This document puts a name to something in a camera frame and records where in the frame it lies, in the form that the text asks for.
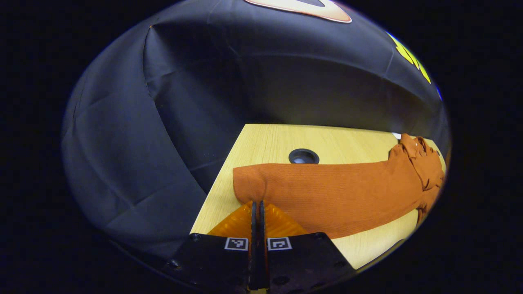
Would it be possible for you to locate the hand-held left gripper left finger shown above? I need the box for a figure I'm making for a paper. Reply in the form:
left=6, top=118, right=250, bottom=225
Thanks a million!
left=163, top=200, right=257, bottom=291

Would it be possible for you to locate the rust orange garment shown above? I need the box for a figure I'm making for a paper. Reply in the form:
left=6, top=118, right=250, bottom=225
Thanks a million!
left=232, top=133, right=446, bottom=239

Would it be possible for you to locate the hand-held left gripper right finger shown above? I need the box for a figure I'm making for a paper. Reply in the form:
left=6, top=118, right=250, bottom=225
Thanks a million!
left=258, top=200, right=357, bottom=292

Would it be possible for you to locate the black table cable grommet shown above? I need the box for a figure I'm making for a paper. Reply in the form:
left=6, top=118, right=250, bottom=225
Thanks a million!
left=288, top=148, right=320, bottom=165

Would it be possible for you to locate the black backdrop cloth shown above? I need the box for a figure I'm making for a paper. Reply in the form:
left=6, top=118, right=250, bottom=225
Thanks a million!
left=61, top=0, right=452, bottom=262

